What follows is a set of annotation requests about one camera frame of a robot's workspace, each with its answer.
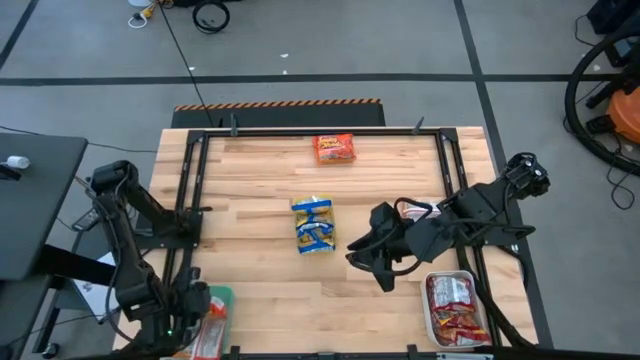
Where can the silver aluminium bar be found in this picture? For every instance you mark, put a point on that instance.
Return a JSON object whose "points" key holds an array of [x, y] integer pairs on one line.
{"points": [[465, 356]]}

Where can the black floor equipment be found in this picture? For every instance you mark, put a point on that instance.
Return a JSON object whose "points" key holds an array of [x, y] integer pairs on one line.
{"points": [[615, 15]]}

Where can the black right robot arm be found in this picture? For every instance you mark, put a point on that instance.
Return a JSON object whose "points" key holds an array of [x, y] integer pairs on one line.
{"points": [[480, 200]]}

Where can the black table frame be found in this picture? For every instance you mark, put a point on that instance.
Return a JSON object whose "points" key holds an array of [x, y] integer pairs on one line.
{"points": [[320, 133]]}

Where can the black desk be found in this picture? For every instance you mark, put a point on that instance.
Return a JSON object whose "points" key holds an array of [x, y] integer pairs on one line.
{"points": [[35, 210]]}

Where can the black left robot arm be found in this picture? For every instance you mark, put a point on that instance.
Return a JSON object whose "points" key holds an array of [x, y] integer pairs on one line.
{"points": [[132, 280]]}

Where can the black remote control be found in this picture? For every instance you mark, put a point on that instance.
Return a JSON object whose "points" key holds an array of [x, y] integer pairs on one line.
{"points": [[86, 220]]}

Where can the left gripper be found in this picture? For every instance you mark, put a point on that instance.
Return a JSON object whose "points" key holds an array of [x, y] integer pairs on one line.
{"points": [[192, 300]]}

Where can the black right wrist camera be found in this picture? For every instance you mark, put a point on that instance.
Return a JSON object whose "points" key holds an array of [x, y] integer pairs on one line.
{"points": [[384, 217]]}

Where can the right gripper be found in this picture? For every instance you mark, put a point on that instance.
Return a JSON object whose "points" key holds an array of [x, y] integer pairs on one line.
{"points": [[405, 242]]}

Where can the red ramen noodle pack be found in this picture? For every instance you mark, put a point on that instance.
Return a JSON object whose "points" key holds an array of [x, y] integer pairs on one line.
{"points": [[450, 290], [455, 316], [465, 336]]}

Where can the yellow translucent plastic bin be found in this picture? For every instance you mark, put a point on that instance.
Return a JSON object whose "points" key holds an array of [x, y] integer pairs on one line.
{"points": [[301, 251]]}

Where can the black hazard-striped floor mat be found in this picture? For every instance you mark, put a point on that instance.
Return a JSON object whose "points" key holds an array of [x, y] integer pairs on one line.
{"points": [[280, 116]]}

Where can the orange shop vacuum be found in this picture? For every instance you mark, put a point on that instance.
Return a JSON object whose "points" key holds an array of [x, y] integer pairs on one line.
{"points": [[627, 117]]}

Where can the small white bottle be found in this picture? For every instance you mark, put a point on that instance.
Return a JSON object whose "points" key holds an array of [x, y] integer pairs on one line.
{"points": [[19, 162]]}

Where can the green plastic bin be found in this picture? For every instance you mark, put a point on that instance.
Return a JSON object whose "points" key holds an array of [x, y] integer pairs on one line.
{"points": [[229, 295]]}

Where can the orange Saucy Noodles pack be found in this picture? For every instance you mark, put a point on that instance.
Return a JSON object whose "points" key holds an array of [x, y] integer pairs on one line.
{"points": [[334, 149]]}

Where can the blue ramen noodle pack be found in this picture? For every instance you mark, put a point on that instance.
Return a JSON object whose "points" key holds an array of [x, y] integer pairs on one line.
{"points": [[312, 205], [315, 225], [317, 243]]}

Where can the white paper sheet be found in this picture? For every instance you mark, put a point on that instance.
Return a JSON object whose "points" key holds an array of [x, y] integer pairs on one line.
{"points": [[95, 295]]}

